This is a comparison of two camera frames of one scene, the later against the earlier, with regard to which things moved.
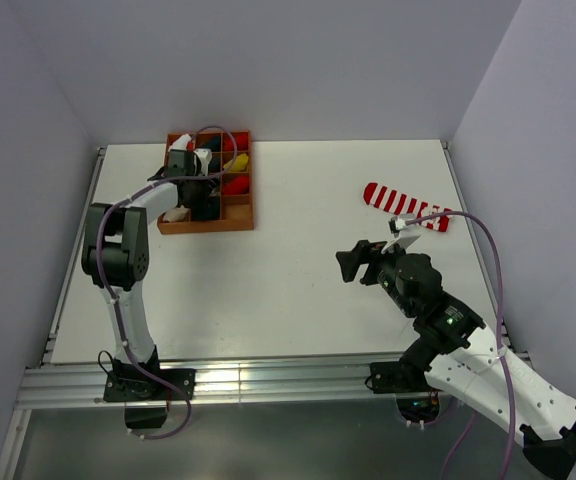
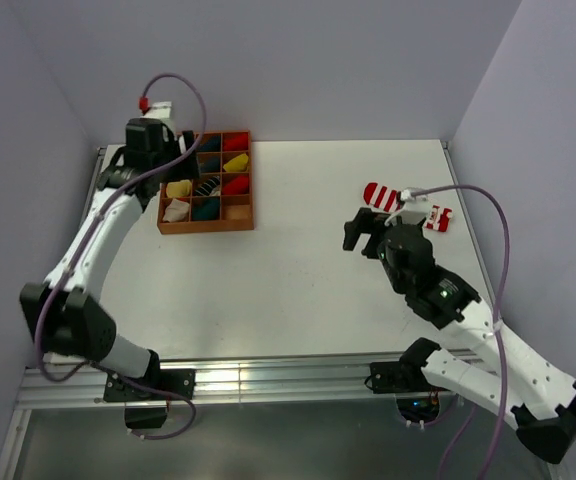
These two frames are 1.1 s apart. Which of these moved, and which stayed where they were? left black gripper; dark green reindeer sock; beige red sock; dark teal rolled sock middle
Moved: left black gripper
Stayed: dark teal rolled sock middle; beige red sock; dark green reindeer sock
